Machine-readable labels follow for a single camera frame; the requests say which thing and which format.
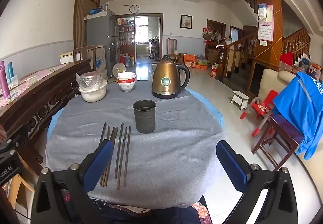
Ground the white chest freezer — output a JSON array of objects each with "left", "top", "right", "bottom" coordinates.
[{"left": 60, "top": 45, "right": 109, "bottom": 79}]

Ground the grey metal utensil holder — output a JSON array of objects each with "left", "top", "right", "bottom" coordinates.
[{"left": 133, "top": 99, "right": 157, "bottom": 134}]

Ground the grey felt tablecloth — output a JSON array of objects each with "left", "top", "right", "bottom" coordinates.
[{"left": 45, "top": 81, "right": 227, "bottom": 208}]

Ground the blue table cover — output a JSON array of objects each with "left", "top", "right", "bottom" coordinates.
[{"left": 47, "top": 88, "right": 224, "bottom": 139}]

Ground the brown wooden chair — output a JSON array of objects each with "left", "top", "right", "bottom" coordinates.
[{"left": 167, "top": 38, "right": 180, "bottom": 62}]

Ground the pink thermos bottle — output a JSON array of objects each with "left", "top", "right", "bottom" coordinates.
[{"left": 0, "top": 60, "right": 11, "bottom": 98}]

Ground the small white stool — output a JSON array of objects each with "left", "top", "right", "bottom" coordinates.
[{"left": 231, "top": 90, "right": 251, "bottom": 110}]

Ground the cream sofa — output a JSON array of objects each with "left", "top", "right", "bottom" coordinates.
[{"left": 257, "top": 68, "right": 323, "bottom": 164}]

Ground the shelf of bottles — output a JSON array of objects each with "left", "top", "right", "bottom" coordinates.
[{"left": 116, "top": 17, "right": 136, "bottom": 63}]

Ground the dark wooden chair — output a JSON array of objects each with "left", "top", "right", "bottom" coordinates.
[
  {"left": 0, "top": 58, "right": 92, "bottom": 176},
  {"left": 73, "top": 46, "right": 96, "bottom": 63}
]

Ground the bronze electric kettle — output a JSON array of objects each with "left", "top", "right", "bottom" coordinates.
[{"left": 152, "top": 54, "right": 191, "bottom": 100}]

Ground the person's dark clothing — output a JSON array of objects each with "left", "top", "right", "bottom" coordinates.
[{"left": 62, "top": 195, "right": 211, "bottom": 224}]

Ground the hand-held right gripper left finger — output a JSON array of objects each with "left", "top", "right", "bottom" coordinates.
[{"left": 31, "top": 139, "right": 114, "bottom": 224}]

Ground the brown door curtain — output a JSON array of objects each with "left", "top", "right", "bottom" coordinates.
[{"left": 73, "top": 0, "right": 100, "bottom": 49}]

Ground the framed flower picture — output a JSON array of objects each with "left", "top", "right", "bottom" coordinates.
[{"left": 180, "top": 14, "right": 193, "bottom": 29}]

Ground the orange cardboard box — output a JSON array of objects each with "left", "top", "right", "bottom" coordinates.
[{"left": 183, "top": 54, "right": 198, "bottom": 68}]

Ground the row of brown chopsticks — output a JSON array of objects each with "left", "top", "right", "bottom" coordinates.
[{"left": 99, "top": 121, "right": 132, "bottom": 190}]

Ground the dark wooden stool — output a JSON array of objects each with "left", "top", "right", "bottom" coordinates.
[{"left": 252, "top": 112, "right": 306, "bottom": 170}]

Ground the grey refrigerator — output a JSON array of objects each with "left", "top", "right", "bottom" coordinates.
[{"left": 85, "top": 10, "right": 121, "bottom": 79}]

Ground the white yellow floor fan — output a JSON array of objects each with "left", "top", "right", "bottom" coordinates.
[{"left": 112, "top": 63, "right": 127, "bottom": 80}]

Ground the pink patterned cloth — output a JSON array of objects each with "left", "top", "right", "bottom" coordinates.
[{"left": 0, "top": 63, "right": 74, "bottom": 107}]

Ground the white red rimmed bowl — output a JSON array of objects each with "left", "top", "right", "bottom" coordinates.
[
  {"left": 117, "top": 72, "right": 137, "bottom": 83},
  {"left": 118, "top": 81, "right": 136, "bottom": 93}
]

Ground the teal bottle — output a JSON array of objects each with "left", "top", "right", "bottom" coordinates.
[{"left": 7, "top": 62, "right": 14, "bottom": 83}]

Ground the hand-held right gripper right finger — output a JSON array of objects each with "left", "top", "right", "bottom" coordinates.
[{"left": 216, "top": 140, "right": 304, "bottom": 224}]

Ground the white ceramic pot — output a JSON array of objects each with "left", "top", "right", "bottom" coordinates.
[{"left": 78, "top": 82, "right": 107, "bottom": 103}]

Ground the blue jacket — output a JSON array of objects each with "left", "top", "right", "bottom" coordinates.
[{"left": 272, "top": 72, "right": 323, "bottom": 160}]

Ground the wooden stair railing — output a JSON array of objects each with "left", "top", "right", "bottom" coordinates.
[{"left": 218, "top": 28, "right": 311, "bottom": 83}]

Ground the wall calendar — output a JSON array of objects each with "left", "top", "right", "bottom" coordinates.
[{"left": 258, "top": 3, "right": 274, "bottom": 42}]

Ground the red child chair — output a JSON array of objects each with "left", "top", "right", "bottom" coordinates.
[{"left": 239, "top": 89, "right": 279, "bottom": 138}]

